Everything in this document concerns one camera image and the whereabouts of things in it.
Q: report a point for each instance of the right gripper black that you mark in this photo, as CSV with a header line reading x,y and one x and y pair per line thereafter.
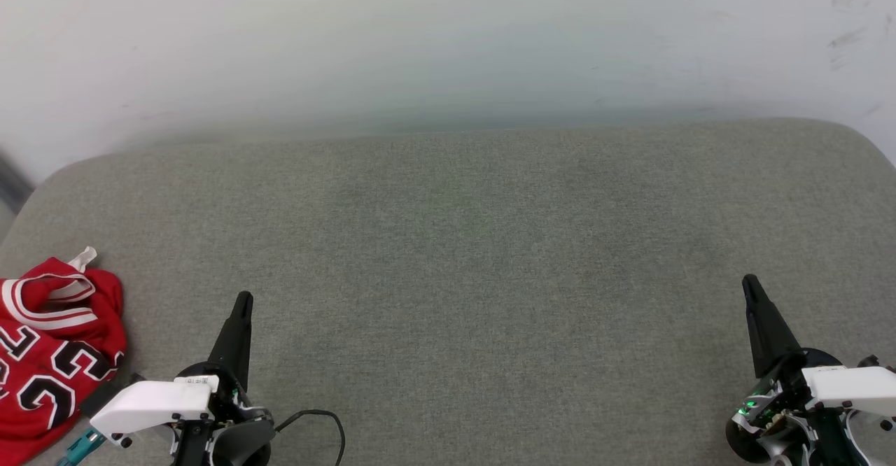
x,y
784,382

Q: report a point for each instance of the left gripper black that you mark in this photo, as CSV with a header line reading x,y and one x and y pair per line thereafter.
x,y
227,406

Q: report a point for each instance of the red white basketball jersey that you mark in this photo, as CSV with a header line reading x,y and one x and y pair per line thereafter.
x,y
49,354

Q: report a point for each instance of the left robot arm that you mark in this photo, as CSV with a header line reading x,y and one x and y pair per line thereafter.
x,y
241,445

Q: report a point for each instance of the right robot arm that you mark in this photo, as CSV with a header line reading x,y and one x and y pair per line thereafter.
x,y
773,448

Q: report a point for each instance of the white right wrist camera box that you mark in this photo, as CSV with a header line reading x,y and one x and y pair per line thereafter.
x,y
854,385

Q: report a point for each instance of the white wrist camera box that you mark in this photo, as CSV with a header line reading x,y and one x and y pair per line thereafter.
x,y
854,385
150,403

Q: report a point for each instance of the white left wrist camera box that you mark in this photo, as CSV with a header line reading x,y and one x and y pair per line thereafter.
x,y
150,403

